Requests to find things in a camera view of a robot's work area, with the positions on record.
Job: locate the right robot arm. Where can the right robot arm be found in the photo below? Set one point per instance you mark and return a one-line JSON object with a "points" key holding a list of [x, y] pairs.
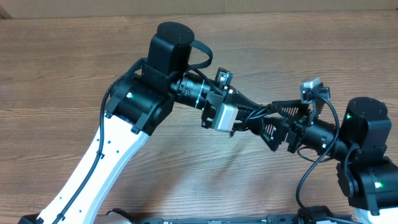
{"points": [[365, 175]]}

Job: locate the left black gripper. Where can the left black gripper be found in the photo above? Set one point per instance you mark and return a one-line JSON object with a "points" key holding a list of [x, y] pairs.
{"points": [[214, 101]]}

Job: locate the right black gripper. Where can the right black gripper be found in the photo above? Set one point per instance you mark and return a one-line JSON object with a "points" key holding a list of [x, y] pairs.
{"points": [[298, 126]]}

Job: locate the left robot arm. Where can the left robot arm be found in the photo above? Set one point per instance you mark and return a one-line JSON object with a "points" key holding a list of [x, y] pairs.
{"points": [[131, 109]]}

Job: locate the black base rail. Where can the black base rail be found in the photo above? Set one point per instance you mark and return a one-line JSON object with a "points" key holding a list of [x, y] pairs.
{"points": [[270, 219]]}

